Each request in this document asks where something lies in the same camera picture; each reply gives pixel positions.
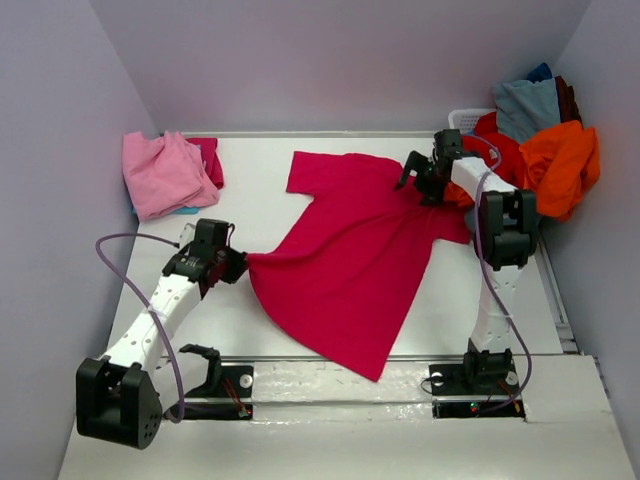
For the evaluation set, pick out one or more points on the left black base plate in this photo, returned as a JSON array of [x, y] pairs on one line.
[[230, 399]]

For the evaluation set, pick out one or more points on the pink folded t shirt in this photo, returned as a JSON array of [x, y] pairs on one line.
[[164, 173]]

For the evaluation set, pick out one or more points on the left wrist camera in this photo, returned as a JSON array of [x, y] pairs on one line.
[[187, 235]]

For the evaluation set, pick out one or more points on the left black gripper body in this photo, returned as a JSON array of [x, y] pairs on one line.
[[232, 265]]

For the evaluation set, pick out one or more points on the crimson t shirt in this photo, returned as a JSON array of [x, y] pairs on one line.
[[343, 279]]

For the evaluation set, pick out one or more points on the royal blue t shirt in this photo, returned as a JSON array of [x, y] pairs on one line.
[[540, 73]]

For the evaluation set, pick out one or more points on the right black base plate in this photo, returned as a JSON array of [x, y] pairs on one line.
[[453, 397]]

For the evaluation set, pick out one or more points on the white plastic basket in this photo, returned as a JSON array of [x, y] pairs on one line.
[[466, 119]]

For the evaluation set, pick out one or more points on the dark maroon t shirt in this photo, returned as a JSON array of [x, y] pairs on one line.
[[567, 104]]

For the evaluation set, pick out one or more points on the orange t shirt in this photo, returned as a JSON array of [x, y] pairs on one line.
[[561, 164]]

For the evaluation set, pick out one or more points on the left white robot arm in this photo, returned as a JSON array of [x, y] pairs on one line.
[[125, 394]]

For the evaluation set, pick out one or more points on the red t shirt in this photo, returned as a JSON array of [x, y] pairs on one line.
[[500, 152]]

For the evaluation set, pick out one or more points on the magenta folded t shirt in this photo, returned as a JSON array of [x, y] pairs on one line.
[[210, 159]]

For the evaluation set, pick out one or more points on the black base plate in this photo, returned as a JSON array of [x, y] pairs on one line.
[[230, 399], [453, 397]]

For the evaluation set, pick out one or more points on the light blue t shirt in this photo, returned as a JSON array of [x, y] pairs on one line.
[[524, 108]]

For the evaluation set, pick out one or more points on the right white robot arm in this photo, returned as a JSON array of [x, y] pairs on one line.
[[505, 238]]

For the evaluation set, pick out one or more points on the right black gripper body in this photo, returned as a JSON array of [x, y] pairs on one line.
[[423, 173]]

